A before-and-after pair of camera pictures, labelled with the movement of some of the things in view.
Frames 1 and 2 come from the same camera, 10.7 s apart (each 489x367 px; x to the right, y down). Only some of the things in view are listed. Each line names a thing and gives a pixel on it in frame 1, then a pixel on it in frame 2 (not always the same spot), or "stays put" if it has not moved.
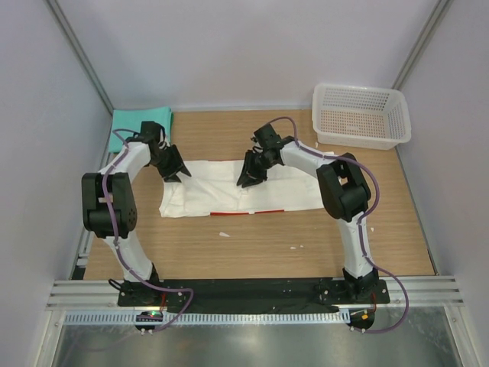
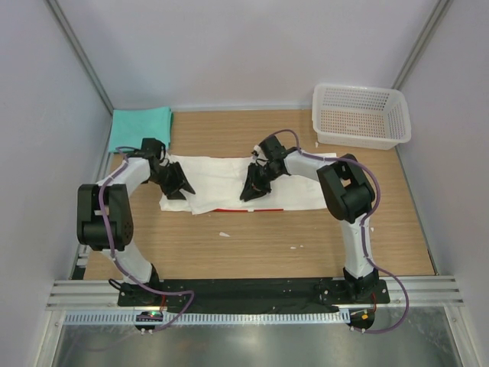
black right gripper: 247,170 → 254,184
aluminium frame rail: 408,291 stays put
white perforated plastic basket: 360,116 stays put
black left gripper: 176,164 → 179,180
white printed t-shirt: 210,188 stays put
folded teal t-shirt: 131,121 stays put
